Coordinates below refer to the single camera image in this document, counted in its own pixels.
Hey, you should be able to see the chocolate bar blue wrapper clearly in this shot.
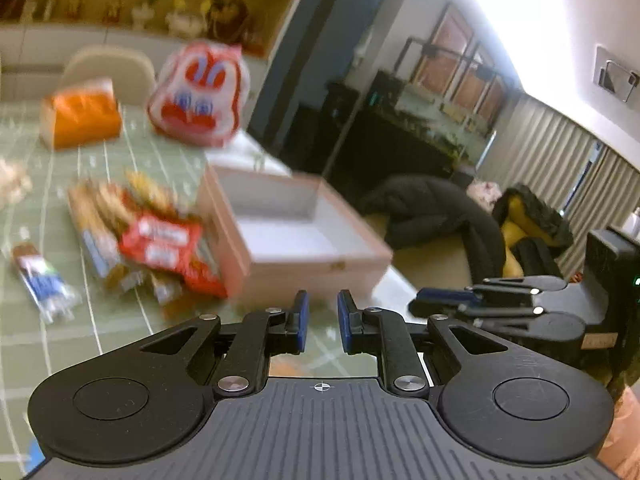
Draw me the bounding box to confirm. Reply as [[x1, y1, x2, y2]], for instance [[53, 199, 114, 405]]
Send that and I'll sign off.
[[11, 242, 81, 324]]

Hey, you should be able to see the dark jacket on sofa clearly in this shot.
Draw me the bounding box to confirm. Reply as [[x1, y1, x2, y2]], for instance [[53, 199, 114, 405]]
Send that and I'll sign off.
[[358, 174, 506, 283]]

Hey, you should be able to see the pink open storage box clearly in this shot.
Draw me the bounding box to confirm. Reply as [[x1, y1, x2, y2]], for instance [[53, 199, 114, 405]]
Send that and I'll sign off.
[[196, 165, 393, 309]]

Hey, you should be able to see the red snack packet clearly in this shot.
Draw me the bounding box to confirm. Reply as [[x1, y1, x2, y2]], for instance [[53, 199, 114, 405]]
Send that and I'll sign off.
[[118, 214, 228, 298]]

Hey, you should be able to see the thin biscuit stick pack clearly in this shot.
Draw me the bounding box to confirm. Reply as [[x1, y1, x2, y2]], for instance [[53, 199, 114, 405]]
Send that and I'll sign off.
[[125, 170, 179, 218]]

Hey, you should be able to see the green grid tablecloth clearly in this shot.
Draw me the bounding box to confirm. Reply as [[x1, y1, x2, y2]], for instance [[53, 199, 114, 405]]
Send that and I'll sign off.
[[1, 134, 388, 479]]

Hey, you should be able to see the long biscuit pack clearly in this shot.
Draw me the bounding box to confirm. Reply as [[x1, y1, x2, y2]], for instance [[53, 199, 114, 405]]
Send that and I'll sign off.
[[67, 181, 143, 294]]

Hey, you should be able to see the red white rabbit bag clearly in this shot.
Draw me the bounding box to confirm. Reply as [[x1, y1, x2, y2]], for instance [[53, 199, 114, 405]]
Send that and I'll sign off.
[[146, 40, 250, 148]]

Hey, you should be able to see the orange tissue box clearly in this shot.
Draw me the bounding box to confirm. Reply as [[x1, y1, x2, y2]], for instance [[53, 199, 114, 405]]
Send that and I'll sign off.
[[40, 78, 122, 152]]

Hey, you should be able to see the beige dining chair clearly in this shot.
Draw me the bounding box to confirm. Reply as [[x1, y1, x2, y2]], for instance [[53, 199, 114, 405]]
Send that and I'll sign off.
[[58, 44, 155, 106]]

